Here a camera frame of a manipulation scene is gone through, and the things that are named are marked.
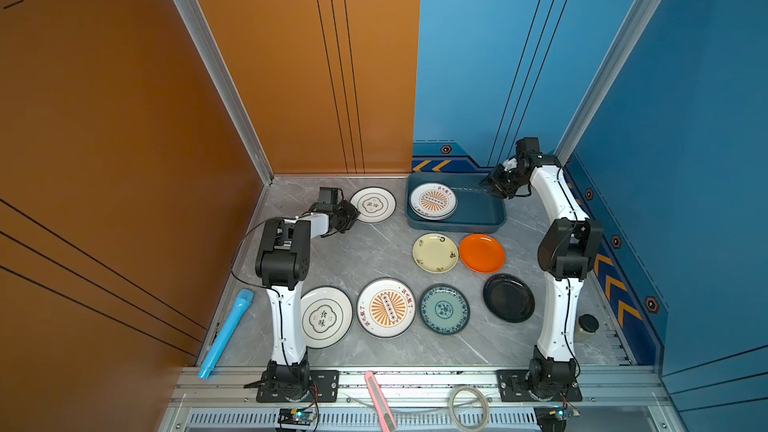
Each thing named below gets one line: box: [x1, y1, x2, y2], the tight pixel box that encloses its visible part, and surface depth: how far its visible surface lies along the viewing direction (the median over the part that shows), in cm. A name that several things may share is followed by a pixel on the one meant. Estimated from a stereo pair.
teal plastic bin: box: [405, 172, 507, 234], surface depth 110 cm
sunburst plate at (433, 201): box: [409, 182, 458, 220], surface depth 111 cm
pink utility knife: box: [364, 370, 398, 432], surface depth 72 cm
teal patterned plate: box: [419, 283, 471, 336], surface depth 87 cm
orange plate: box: [459, 234, 505, 274], surface depth 99 cm
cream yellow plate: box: [412, 232, 459, 274], surface depth 99 cm
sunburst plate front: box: [356, 277, 417, 339], surface depth 87 cm
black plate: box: [483, 273, 536, 323], surface depth 87 cm
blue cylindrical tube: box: [198, 288, 254, 379], surface depth 82 cm
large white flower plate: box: [301, 286, 354, 349], surface depth 86 cm
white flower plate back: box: [350, 186, 397, 223], surface depth 114 cm
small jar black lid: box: [578, 314, 600, 333], surface depth 75 cm
